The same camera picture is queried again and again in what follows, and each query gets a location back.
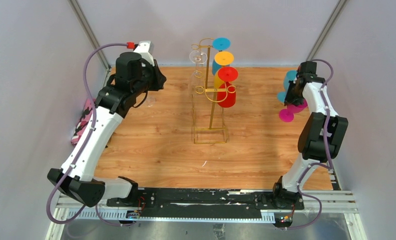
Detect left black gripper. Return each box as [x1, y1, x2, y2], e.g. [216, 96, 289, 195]
[132, 59, 166, 97]

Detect red wine glass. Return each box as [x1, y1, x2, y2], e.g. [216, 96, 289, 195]
[214, 66, 238, 108]

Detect pink wine glass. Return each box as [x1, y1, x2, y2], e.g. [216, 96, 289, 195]
[278, 100, 307, 123]

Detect gold wire glass rack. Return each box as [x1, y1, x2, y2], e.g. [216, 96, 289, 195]
[188, 38, 229, 144]

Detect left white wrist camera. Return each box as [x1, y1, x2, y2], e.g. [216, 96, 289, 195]
[133, 40, 155, 66]

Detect aluminium frame rail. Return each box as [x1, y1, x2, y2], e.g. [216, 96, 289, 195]
[46, 190, 367, 240]

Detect light blue wine glass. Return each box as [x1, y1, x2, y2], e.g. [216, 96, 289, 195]
[277, 70, 297, 103]

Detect yellow wine glass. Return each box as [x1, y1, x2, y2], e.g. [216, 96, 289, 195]
[212, 51, 234, 88]

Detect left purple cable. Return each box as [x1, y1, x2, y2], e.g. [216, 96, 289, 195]
[46, 42, 139, 228]

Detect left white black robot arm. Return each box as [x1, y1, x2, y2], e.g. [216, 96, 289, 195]
[47, 49, 167, 207]

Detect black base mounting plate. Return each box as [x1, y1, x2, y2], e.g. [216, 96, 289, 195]
[106, 187, 304, 219]

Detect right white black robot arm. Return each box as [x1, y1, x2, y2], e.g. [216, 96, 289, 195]
[271, 59, 348, 209]

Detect back blue wine glass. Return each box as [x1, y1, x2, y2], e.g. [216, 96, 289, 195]
[212, 37, 231, 75]

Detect pink camouflage cloth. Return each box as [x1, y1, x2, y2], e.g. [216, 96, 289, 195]
[71, 99, 95, 146]

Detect clear wine glass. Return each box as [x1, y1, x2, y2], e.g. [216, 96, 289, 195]
[144, 93, 156, 107]
[188, 50, 208, 96]

